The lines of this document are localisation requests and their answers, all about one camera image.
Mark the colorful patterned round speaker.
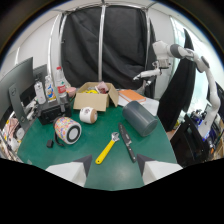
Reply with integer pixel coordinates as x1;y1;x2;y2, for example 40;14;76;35
53;116;83;146

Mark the metal frame pole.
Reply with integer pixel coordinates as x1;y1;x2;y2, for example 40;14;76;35
97;4;107;83

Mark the black computer monitor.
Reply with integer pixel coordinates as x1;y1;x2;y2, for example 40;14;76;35
0;56;36;133

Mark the orange book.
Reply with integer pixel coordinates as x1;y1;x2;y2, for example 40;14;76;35
118;89;147;104

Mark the open cardboard box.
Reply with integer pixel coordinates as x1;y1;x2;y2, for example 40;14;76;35
72;81;120;112

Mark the black kitchen knife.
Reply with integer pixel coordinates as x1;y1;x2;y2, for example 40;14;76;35
118;122;138;164

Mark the small bottle with yellow label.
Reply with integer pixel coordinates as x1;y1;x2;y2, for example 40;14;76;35
44;74;57;103

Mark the small white printed cup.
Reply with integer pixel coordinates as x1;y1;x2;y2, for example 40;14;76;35
78;106;99;125

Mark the black curtain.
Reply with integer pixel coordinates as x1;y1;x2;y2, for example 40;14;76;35
60;5;158;90

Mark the yellow handled adjustable wrench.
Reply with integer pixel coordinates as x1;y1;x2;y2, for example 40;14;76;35
94;131;120;166

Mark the pink bowl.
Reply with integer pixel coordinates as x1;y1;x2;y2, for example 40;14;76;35
65;86;78;98

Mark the black cloth drape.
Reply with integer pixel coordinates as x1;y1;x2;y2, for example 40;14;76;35
157;28;197;132

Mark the white spray bottle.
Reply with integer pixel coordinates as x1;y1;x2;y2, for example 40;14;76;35
33;79;47;106

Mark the large gray cylindrical container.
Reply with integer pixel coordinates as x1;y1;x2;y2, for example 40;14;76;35
121;100;159;138

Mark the water bottle with red label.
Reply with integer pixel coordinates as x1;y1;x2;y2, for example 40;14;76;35
54;66;69;99

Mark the black equipment box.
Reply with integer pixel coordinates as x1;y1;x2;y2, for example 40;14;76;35
37;98;73;126

